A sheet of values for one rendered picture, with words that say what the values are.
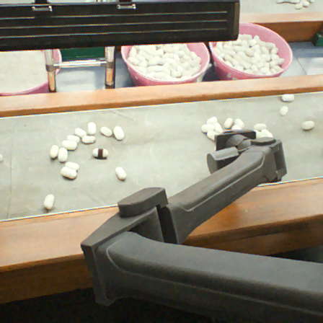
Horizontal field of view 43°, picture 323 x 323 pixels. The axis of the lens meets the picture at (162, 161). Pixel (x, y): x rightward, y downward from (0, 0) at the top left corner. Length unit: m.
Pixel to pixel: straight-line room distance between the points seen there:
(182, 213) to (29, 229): 0.40
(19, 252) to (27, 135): 0.32
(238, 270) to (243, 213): 0.58
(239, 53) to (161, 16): 0.59
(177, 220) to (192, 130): 0.56
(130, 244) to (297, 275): 0.19
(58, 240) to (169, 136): 0.40
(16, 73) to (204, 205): 0.78
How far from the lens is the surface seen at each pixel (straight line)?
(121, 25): 0.81
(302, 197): 1.02
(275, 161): 0.82
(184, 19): 0.84
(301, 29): 1.62
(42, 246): 0.86
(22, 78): 1.22
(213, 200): 0.63
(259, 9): 1.63
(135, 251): 0.44
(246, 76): 1.28
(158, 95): 1.13
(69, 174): 0.96
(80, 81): 1.29
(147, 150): 1.03
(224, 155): 0.86
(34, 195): 0.96
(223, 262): 0.38
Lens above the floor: 1.54
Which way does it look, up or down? 52 degrees down
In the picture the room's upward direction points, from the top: 11 degrees clockwise
